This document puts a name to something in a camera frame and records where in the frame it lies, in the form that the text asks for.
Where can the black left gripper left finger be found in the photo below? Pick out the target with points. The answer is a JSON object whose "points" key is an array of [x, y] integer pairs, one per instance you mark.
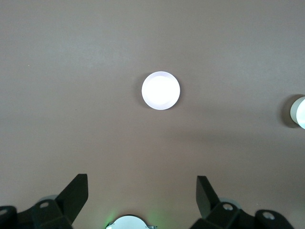
{"points": [[64, 205]]}

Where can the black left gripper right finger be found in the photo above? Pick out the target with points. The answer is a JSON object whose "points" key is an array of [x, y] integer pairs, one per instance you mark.
{"points": [[214, 210]]}

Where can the pink bowl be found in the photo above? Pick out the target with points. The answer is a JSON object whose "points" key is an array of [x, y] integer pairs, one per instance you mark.
{"points": [[160, 90]]}

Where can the white bowl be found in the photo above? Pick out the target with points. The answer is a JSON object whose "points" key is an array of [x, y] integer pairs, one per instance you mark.
{"points": [[299, 112]]}

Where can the brown table cover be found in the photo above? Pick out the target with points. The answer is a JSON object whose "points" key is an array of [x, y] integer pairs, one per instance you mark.
{"points": [[71, 71]]}

